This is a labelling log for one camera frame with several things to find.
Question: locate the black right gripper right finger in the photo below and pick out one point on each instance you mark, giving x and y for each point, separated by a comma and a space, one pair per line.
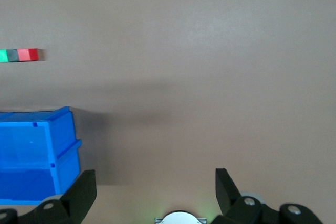
225, 192

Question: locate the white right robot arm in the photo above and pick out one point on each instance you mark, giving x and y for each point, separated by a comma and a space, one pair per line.
181, 218

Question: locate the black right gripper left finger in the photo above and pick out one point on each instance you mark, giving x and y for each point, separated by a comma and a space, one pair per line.
78, 197

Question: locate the blue plastic storage bin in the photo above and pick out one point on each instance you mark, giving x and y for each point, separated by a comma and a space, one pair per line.
23, 150

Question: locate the brown table mat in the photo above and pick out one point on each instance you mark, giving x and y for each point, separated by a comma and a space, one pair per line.
183, 24

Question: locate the small green cube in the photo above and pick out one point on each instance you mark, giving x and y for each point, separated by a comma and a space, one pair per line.
3, 55

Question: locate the small black cube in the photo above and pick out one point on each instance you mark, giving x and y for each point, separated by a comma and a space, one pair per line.
12, 55

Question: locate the small red cube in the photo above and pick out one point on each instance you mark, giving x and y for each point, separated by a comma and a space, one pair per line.
27, 54

